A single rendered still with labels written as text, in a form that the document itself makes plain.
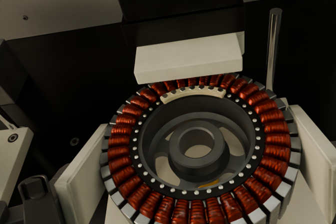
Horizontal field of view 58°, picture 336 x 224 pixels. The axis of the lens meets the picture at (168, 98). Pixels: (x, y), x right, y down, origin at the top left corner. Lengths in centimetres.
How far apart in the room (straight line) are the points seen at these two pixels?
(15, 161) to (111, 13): 22
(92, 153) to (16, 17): 32
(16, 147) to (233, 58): 22
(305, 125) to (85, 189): 12
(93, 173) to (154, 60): 7
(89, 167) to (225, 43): 10
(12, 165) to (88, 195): 15
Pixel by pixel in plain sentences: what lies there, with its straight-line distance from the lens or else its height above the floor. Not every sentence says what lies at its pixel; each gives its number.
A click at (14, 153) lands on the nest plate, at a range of 31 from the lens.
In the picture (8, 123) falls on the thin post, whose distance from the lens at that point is 32.
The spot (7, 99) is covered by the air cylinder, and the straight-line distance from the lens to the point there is 38.
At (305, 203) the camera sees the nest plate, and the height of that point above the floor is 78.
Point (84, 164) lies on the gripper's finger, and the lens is 16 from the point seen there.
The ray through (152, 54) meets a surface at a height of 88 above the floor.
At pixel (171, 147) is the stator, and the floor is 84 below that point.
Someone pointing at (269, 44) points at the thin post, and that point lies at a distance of 23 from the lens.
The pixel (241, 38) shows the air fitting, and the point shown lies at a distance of 30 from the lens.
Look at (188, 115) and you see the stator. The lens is 21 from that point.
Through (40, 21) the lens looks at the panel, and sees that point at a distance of 46.
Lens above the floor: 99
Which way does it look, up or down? 47 degrees down
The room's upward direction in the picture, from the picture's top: 15 degrees counter-clockwise
